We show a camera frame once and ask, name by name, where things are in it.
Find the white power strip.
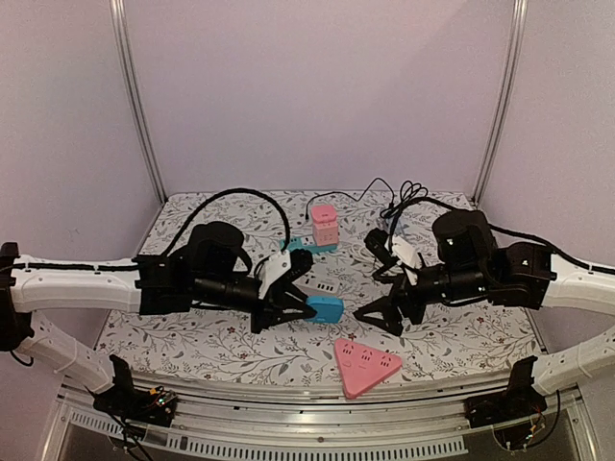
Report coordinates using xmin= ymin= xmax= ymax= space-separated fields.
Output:
xmin=296 ymin=274 xmax=339 ymax=296

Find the teal power strip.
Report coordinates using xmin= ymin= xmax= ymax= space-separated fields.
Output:
xmin=286 ymin=235 xmax=337 ymax=255

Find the pink triangular power strip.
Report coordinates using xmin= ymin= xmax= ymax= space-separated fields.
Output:
xmin=333 ymin=338 xmax=403 ymax=400

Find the pink cube socket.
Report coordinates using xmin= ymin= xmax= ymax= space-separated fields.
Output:
xmin=312 ymin=221 xmax=339 ymax=247

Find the black usb cable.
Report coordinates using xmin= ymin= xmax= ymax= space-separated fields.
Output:
xmin=304 ymin=177 xmax=400 ymax=223

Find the black looped cable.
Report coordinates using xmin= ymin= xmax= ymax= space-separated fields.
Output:
xmin=379 ymin=180 xmax=429 ymax=222

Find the small pink square adapter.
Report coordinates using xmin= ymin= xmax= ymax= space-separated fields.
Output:
xmin=310 ymin=204 xmax=337 ymax=224

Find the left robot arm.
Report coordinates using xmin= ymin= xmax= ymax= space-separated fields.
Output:
xmin=1 ymin=221 xmax=316 ymax=417

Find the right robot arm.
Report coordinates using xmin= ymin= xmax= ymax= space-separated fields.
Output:
xmin=355 ymin=209 xmax=614 ymax=336

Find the floral table mat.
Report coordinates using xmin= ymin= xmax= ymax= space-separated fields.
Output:
xmin=97 ymin=189 xmax=541 ymax=387

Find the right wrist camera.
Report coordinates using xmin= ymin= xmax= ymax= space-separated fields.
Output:
xmin=364 ymin=229 xmax=425 ymax=285

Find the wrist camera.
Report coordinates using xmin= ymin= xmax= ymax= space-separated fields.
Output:
xmin=254 ymin=249 xmax=313 ymax=300
xmin=364 ymin=229 xmax=425 ymax=285

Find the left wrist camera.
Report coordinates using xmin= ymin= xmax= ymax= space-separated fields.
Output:
xmin=254 ymin=249 xmax=313 ymax=300

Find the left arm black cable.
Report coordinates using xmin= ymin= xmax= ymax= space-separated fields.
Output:
xmin=167 ymin=187 xmax=292 ymax=260

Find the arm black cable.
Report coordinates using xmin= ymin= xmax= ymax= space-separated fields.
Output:
xmin=167 ymin=187 xmax=292 ymax=260
xmin=383 ymin=195 xmax=615 ymax=275

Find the aluminium front rail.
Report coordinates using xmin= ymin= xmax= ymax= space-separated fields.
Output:
xmin=38 ymin=373 xmax=602 ymax=460

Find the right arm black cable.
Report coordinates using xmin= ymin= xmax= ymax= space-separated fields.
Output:
xmin=383 ymin=195 xmax=615 ymax=275

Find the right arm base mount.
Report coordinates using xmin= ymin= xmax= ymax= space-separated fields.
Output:
xmin=463 ymin=355 xmax=547 ymax=428

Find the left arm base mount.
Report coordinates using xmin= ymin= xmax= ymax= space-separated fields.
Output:
xmin=93 ymin=354 xmax=178 ymax=427

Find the right aluminium frame post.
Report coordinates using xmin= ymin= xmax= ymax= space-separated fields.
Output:
xmin=472 ymin=0 xmax=529 ymax=206

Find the aluminium frame post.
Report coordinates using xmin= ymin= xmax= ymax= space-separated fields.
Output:
xmin=110 ymin=0 xmax=168 ymax=205
xmin=472 ymin=0 xmax=529 ymax=206

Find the left aluminium frame post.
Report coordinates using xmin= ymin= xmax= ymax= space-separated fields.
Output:
xmin=110 ymin=0 xmax=168 ymax=205

